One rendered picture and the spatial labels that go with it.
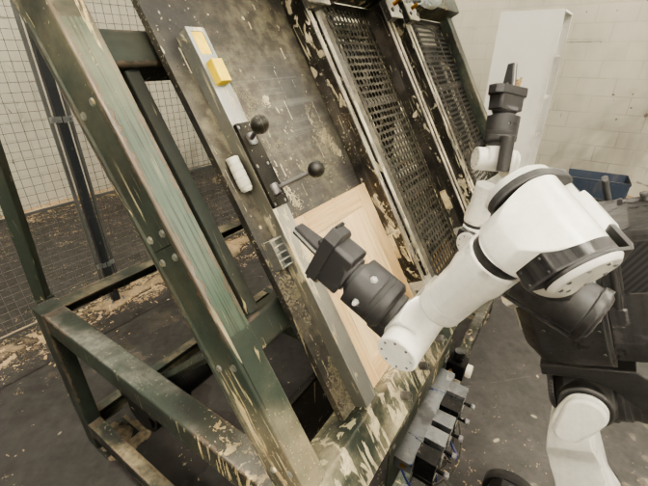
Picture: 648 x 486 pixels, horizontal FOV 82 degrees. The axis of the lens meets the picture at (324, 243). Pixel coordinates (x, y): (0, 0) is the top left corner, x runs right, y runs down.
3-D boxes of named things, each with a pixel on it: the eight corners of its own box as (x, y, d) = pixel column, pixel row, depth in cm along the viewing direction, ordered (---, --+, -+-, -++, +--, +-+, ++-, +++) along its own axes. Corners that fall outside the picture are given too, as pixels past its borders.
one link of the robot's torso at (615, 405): (626, 394, 91) (619, 353, 88) (629, 437, 81) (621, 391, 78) (563, 388, 99) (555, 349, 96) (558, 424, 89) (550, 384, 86)
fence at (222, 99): (354, 407, 93) (367, 408, 91) (175, 37, 80) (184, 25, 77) (364, 393, 97) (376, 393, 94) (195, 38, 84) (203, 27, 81)
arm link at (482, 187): (515, 147, 109) (499, 189, 116) (484, 144, 109) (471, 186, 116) (524, 154, 104) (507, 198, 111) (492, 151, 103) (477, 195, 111)
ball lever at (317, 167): (272, 199, 83) (326, 174, 80) (264, 183, 82) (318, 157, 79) (276, 198, 86) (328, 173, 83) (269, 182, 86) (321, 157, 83)
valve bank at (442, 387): (432, 535, 95) (446, 478, 84) (382, 501, 102) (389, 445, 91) (481, 401, 132) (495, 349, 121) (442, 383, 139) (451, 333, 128)
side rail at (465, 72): (496, 199, 235) (513, 194, 228) (429, 29, 220) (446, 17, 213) (498, 196, 241) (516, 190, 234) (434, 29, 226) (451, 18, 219)
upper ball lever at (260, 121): (246, 151, 83) (256, 134, 70) (238, 135, 82) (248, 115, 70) (261, 145, 84) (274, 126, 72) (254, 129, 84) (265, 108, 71)
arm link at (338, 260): (319, 234, 56) (380, 286, 53) (351, 214, 63) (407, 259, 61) (292, 285, 64) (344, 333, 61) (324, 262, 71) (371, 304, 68)
